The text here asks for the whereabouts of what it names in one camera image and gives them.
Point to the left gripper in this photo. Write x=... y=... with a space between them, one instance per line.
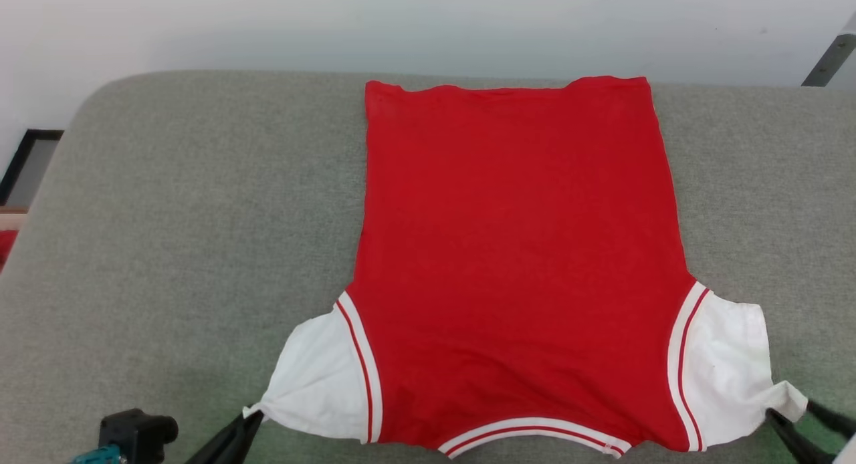
x=100 y=456

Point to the red cloth in basket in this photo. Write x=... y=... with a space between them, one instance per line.
x=5 y=249

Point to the grey metal stand leg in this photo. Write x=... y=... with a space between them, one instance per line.
x=829 y=59

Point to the red and white t-shirt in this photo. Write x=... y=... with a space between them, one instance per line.
x=515 y=250

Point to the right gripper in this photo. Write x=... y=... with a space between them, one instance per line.
x=848 y=452

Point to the beige plastic laundry basket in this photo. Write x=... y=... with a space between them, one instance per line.
x=10 y=219

